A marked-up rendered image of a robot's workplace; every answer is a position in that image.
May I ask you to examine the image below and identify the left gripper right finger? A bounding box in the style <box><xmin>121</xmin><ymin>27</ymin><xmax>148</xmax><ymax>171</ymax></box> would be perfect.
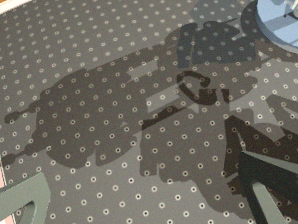
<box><xmin>238</xmin><ymin>151</ymin><xmax>298</xmax><ymax>224</ymax></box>

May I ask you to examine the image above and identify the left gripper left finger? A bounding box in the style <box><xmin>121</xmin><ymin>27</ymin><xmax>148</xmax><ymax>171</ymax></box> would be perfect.
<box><xmin>0</xmin><ymin>172</ymin><xmax>51</xmax><ymax>224</ymax></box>

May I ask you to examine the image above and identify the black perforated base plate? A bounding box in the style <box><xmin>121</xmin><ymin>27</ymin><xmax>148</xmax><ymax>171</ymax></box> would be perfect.
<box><xmin>0</xmin><ymin>0</ymin><xmax>298</xmax><ymax>224</ymax></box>

